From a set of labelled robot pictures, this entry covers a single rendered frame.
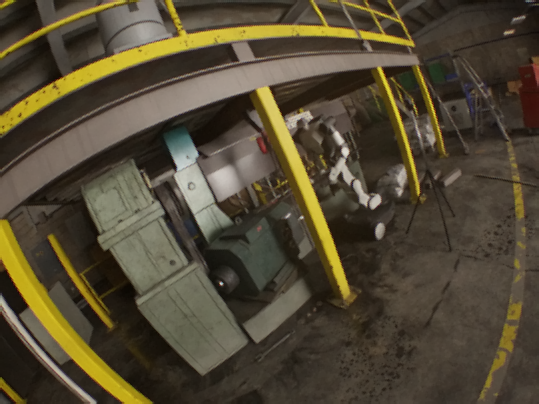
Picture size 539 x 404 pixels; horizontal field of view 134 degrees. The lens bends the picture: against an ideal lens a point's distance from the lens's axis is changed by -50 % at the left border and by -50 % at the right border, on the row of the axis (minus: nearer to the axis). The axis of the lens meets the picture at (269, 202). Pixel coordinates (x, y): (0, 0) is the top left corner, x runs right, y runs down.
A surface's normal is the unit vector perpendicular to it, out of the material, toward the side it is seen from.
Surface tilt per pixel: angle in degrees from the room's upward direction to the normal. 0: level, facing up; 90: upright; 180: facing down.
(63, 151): 90
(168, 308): 90
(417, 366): 0
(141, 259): 90
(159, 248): 90
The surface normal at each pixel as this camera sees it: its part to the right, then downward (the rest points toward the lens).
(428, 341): -0.41, -0.88
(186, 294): 0.52, 0.00
